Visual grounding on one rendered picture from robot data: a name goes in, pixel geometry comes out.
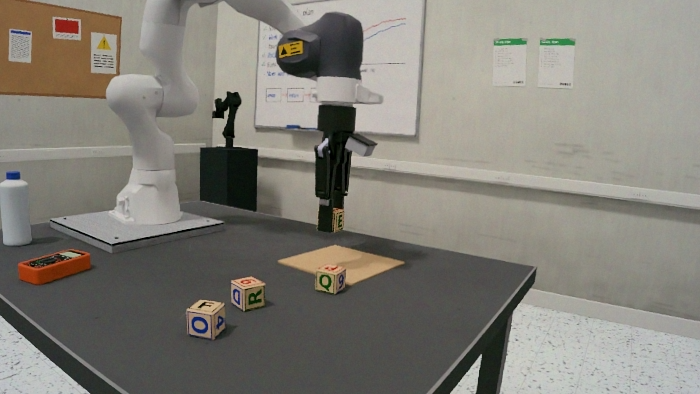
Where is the white plastic bottle with blue cap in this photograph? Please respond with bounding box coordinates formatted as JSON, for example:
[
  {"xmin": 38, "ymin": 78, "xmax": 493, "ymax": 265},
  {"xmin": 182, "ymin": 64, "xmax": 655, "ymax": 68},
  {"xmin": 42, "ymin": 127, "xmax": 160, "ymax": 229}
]
[{"xmin": 0, "ymin": 171, "xmax": 32, "ymax": 246}]

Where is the beige mat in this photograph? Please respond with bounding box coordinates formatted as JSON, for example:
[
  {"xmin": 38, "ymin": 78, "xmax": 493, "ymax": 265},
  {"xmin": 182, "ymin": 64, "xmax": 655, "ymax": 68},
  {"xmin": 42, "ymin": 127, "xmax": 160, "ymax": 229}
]
[{"xmin": 278, "ymin": 245, "xmax": 405, "ymax": 285}]

